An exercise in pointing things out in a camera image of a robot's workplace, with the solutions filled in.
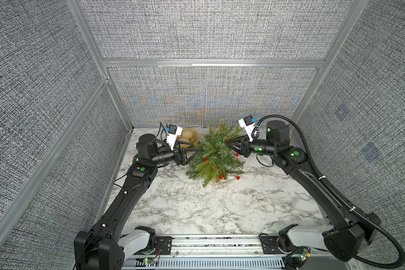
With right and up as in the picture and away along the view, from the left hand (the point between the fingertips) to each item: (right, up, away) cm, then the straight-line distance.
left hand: (198, 148), depth 67 cm
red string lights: (+10, -13, +5) cm, 17 cm away
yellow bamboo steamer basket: (-3, +4, +43) cm, 43 cm away
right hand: (+12, +4, 0) cm, 13 cm away
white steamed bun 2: (-10, +4, +39) cm, 41 cm away
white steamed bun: (-8, +8, +42) cm, 44 cm away
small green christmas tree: (+8, -6, +8) cm, 13 cm away
